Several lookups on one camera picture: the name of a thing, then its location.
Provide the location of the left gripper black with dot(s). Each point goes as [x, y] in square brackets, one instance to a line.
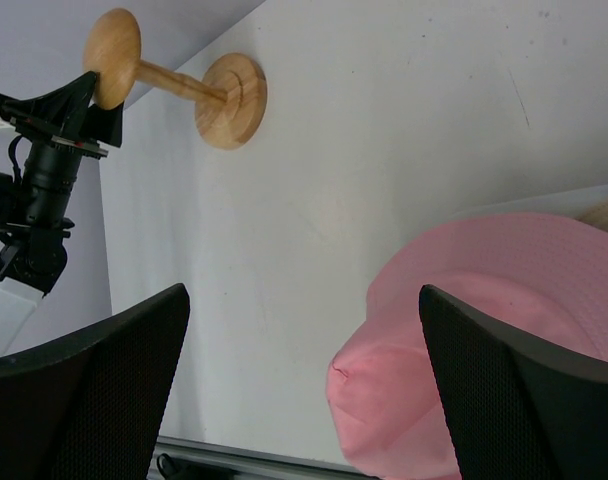
[62, 130]

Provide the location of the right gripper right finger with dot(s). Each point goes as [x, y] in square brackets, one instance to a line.
[516, 406]

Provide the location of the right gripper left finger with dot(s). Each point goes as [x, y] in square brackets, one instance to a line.
[89, 405]

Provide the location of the pink bucket hat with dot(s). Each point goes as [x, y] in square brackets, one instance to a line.
[544, 274]

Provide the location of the wooden hat stand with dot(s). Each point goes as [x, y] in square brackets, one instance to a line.
[230, 100]

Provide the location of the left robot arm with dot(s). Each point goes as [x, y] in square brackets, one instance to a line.
[31, 259]

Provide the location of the aluminium mounting rail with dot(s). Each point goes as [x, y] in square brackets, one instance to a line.
[247, 464]

